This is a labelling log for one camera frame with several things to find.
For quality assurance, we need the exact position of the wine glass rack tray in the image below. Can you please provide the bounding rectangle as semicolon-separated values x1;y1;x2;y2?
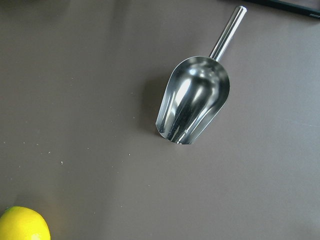
247;0;320;20

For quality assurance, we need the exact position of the steel ice scoop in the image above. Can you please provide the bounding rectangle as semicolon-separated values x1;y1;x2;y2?
155;5;247;145

